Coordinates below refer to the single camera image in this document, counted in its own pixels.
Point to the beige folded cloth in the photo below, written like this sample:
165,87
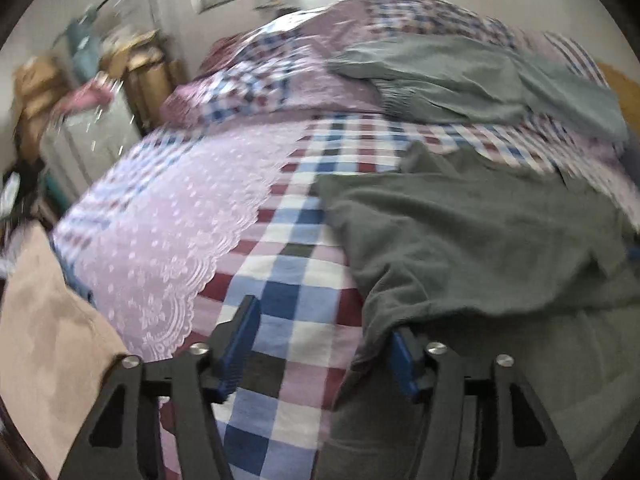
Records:
45,335

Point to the pink cloth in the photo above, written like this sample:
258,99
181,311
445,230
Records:
85,95

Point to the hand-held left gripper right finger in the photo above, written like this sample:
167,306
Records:
404,360

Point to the checked purple quilt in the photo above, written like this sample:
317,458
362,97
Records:
280,75

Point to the light blue-grey pants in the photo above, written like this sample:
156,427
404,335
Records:
450,75

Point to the checked purple bed sheet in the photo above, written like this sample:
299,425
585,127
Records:
175,220

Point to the cardboard box with logo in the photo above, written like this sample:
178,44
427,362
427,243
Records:
37,85

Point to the blue folded cloth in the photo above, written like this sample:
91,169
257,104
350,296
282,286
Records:
80,280

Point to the grey sweatshirt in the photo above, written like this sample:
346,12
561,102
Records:
475,240

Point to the blue plush toy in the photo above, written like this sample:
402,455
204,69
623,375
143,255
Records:
85,45

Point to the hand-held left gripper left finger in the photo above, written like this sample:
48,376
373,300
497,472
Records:
245,340

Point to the wooden headboard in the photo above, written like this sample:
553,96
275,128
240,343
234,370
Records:
625,95

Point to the open cardboard boxes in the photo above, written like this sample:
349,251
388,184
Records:
145,75

